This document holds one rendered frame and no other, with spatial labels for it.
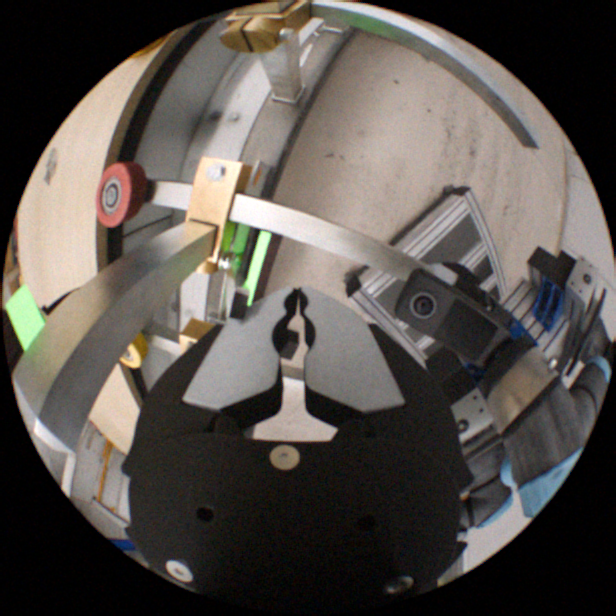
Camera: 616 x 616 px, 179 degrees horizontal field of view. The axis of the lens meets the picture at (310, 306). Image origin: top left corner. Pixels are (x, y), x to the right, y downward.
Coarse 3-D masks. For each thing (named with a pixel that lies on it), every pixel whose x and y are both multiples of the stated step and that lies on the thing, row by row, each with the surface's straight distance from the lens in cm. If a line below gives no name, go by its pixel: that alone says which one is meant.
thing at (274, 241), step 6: (270, 240) 41; (276, 240) 41; (270, 246) 41; (276, 246) 41; (270, 252) 42; (264, 258) 42; (270, 258) 42; (264, 264) 43; (270, 264) 42; (264, 270) 43; (264, 276) 44; (258, 282) 44; (264, 282) 44; (258, 288) 45; (264, 288) 45; (258, 294) 46; (252, 300) 47; (258, 300) 46
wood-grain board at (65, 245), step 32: (128, 64) 42; (160, 64) 38; (96, 96) 45; (128, 96) 34; (64, 128) 55; (96, 128) 38; (64, 160) 47; (96, 160) 35; (32, 192) 74; (64, 192) 44; (32, 224) 71; (64, 224) 44; (96, 224) 34; (32, 256) 76; (64, 256) 46; (96, 256) 35; (32, 288) 89; (64, 288) 52; (128, 384) 55; (96, 416) 135; (128, 416) 79; (128, 448) 170
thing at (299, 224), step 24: (168, 192) 28; (240, 216) 24; (264, 216) 24; (288, 216) 24; (312, 216) 24; (312, 240) 24; (336, 240) 24; (360, 240) 25; (384, 264) 27; (408, 264) 28
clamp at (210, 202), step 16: (208, 160) 25; (224, 160) 24; (224, 176) 24; (240, 176) 24; (192, 192) 25; (208, 192) 24; (224, 192) 24; (240, 192) 26; (192, 208) 25; (208, 208) 25; (224, 208) 24; (224, 224) 24; (224, 240) 26; (208, 272) 27
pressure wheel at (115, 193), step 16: (112, 176) 29; (128, 176) 27; (144, 176) 29; (96, 192) 32; (112, 192) 29; (128, 192) 27; (144, 192) 28; (96, 208) 32; (112, 208) 29; (128, 208) 27; (112, 224) 29
